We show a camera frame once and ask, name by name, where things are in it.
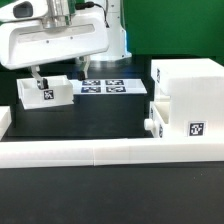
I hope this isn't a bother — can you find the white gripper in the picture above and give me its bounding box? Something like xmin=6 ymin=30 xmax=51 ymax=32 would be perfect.
xmin=0 ymin=0 xmax=109 ymax=90

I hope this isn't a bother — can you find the white drawer without knob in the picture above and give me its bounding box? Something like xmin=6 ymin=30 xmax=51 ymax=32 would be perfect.
xmin=17 ymin=75 xmax=73 ymax=109

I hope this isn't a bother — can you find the white drawer with knob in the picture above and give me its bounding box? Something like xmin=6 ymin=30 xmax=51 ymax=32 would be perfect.
xmin=144 ymin=101 xmax=170 ymax=138

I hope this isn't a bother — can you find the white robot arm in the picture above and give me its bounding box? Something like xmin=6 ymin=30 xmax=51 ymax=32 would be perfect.
xmin=0 ymin=0 xmax=127 ymax=89

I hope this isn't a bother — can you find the white drawer cabinet box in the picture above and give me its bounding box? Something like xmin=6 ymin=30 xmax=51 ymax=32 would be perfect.
xmin=151 ymin=59 xmax=224 ymax=139

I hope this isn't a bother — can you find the white U-shaped table fence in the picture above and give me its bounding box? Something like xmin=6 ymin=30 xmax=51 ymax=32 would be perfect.
xmin=0 ymin=106 xmax=224 ymax=169

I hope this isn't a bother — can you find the white marker base plate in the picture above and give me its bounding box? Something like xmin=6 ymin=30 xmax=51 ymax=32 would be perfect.
xmin=71 ymin=79 xmax=147 ymax=95

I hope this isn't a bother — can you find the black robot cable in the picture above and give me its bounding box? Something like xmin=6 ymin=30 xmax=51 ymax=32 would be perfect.
xmin=74 ymin=0 xmax=109 ymax=29

